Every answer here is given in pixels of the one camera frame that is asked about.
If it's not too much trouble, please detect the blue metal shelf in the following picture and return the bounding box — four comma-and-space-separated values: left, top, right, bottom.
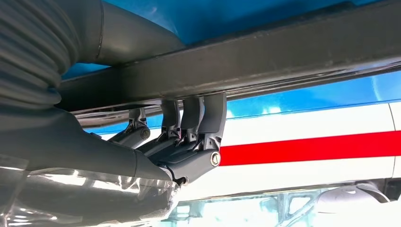
61, 0, 387, 80

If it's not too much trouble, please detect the grey curved object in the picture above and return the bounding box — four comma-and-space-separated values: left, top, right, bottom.
315, 183, 392, 214

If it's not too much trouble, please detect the white panel with red stripe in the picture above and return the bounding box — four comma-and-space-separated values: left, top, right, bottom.
84, 70, 401, 203

